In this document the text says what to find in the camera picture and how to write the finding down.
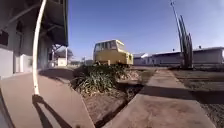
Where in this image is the green grassy bush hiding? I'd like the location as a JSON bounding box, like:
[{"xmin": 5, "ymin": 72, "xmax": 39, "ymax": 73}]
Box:
[{"xmin": 70, "ymin": 63, "xmax": 129, "ymax": 96}]

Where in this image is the low building with white roof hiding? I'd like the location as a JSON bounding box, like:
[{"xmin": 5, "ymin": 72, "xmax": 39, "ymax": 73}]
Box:
[{"xmin": 132, "ymin": 52, "xmax": 149, "ymax": 66}]

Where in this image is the bare brown soil strip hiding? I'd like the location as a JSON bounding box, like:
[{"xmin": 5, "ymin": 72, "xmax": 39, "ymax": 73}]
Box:
[{"xmin": 79, "ymin": 68, "xmax": 158, "ymax": 128}]

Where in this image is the small pale distant building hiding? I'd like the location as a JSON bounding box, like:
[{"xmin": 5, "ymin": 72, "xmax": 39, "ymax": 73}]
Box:
[{"xmin": 53, "ymin": 48, "xmax": 74, "ymax": 68}]

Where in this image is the straight concrete path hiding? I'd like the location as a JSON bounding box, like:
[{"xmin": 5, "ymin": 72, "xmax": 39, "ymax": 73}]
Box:
[{"xmin": 102, "ymin": 68, "xmax": 218, "ymax": 128}]

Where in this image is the thin tall pole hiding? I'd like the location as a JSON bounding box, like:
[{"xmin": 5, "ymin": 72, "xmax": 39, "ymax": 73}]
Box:
[{"xmin": 169, "ymin": 0, "xmax": 184, "ymax": 68}]

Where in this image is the white pole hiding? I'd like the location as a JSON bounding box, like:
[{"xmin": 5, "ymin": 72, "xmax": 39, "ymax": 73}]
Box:
[{"xmin": 31, "ymin": 0, "xmax": 48, "ymax": 96}]

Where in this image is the long low grey building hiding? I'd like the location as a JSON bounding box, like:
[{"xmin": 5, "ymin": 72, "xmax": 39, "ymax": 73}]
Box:
[{"xmin": 146, "ymin": 46, "xmax": 224, "ymax": 66}]

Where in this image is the grey gravel ground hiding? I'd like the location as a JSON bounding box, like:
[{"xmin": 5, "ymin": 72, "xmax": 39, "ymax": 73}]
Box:
[{"xmin": 169, "ymin": 68, "xmax": 224, "ymax": 128}]

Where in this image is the reddish concrete pavement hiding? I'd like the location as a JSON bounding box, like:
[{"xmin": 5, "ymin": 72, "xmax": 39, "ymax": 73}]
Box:
[{"xmin": 0, "ymin": 68, "xmax": 96, "ymax": 128}]

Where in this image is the building with overhanging roof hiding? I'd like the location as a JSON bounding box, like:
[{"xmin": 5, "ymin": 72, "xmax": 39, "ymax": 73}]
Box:
[{"xmin": 0, "ymin": 0, "xmax": 69, "ymax": 79}]

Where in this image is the yellow rail vehicle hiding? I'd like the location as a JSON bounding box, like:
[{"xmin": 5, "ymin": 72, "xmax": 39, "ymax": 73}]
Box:
[{"xmin": 92, "ymin": 39, "xmax": 134, "ymax": 67}]

